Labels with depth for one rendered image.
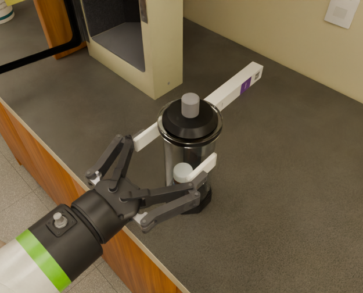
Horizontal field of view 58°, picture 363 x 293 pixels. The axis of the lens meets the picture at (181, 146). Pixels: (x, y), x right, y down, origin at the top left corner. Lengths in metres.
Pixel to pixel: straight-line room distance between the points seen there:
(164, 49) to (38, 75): 0.43
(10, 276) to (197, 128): 0.31
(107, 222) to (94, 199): 0.04
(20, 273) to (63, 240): 0.06
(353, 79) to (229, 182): 0.50
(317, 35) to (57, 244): 0.87
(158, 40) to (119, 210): 0.48
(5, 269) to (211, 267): 0.35
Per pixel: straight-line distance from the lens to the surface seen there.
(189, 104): 0.50
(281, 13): 1.09
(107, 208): 0.46
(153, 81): 0.88
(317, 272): 0.68
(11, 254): 0.45
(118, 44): 1.02
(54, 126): 0.90
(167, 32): 0.85
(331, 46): 1.04
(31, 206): 1.97
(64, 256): 0.44
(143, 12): 0.79
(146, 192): 0.49
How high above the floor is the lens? 1.53
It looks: 48 degrees down
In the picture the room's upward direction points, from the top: straight up
